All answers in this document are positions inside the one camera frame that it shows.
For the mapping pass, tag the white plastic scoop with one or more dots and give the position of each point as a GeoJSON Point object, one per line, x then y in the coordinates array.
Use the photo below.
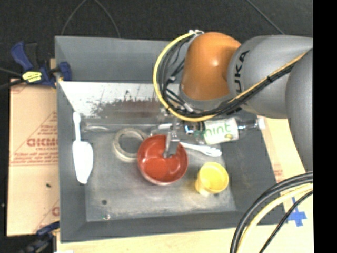
{"type": "Point", "coordinates": [83, 157]}

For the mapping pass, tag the clear plastic bottle white label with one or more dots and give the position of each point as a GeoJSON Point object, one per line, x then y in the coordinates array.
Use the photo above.
{"type": "Point", "coordinates": [219, 132]}

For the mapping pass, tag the brown cardboard board red print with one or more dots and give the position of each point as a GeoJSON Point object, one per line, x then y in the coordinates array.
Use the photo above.
{"type": "Point", "coordinates": [31, 167]}

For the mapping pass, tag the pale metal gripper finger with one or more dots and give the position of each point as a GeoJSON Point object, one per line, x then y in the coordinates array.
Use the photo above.
{"type": "Point", "coordinates": [167, 146]}
{"type": "Point", "coordinates": [174, 145]}

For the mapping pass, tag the red bowl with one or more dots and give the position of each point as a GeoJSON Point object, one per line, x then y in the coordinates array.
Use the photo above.
{"type": "Point", "coordinates": [158, 170]}

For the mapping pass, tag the yellow cup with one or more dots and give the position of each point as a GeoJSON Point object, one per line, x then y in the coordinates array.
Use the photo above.
{"type": "Point", "coordinates": [213, 179]}

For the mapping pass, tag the grey metal bin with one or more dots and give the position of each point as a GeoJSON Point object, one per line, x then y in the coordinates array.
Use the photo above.
{"type": "Point", "coordinates": [126, 194]}

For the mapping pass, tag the white plastic fork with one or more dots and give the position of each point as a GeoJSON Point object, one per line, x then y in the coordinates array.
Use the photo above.
{"type": "Point", "coordinates": [208, 149]}

